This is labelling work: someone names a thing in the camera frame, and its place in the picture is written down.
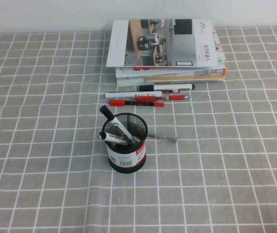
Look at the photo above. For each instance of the short white marker black cap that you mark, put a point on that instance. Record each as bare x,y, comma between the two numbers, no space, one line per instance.
113,138

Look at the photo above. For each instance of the long white marker black cap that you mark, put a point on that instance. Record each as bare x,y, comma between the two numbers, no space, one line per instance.
116,121

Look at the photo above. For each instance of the white paint marker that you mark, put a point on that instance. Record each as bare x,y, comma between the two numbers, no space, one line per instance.
121,95

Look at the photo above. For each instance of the black mesh pen holder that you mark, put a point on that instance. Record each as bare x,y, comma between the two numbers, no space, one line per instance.
128,157

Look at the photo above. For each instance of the white marker with black ends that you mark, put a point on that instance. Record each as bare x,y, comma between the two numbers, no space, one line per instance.
167,87

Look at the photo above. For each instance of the book with patterned cover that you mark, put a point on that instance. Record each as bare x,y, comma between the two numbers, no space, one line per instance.
217,48

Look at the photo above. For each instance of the book with orange spine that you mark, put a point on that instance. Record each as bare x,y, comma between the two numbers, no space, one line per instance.
177,78

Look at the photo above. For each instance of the grey white checked tablecloth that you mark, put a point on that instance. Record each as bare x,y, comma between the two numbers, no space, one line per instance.
56,194

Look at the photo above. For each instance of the white brochure with office photo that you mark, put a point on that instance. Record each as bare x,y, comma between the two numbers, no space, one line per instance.
119,43

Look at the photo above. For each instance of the red gel pen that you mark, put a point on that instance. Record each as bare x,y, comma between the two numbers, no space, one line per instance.
170,98

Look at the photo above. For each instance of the white book with red print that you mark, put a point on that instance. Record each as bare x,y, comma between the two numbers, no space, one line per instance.
128,71

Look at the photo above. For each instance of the grey pen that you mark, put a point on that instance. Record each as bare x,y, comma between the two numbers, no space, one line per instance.
164,138

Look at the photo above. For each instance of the red double-ended marker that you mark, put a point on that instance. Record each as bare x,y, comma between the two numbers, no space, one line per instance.
119,102

